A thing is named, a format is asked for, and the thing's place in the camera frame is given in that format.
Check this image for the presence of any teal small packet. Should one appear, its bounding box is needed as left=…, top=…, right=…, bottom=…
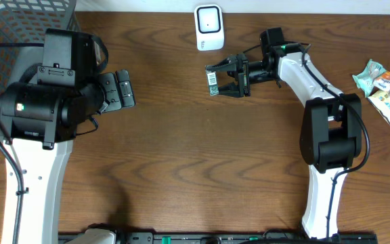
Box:
left=352, top=59, right=386, bottom=98

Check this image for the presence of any orange small box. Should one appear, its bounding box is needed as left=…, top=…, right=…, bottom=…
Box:
left=373, top=71, right=390, bottom=92

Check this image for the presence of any white barcode scanner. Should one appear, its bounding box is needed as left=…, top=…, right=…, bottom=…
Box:
left=194, top=4, right=225, bottom=52

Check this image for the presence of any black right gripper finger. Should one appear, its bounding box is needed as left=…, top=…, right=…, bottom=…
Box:
left=218, top=82, right=240, bottom=98
left=205, top=56, right=238, bottom=73

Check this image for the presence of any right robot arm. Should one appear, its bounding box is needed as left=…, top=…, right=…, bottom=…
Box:
left=205, top=27, right=362, bottom=241

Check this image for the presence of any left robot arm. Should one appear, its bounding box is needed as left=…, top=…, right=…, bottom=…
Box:
left=0, top=28, right=135, bottom=243

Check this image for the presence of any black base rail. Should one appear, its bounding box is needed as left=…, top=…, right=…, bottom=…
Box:
left=58, top=230, right=378, bottom=244

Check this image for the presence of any grey plastic mesh basket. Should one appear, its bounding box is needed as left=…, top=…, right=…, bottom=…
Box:
left=0, top=0, right=80, bottom=138

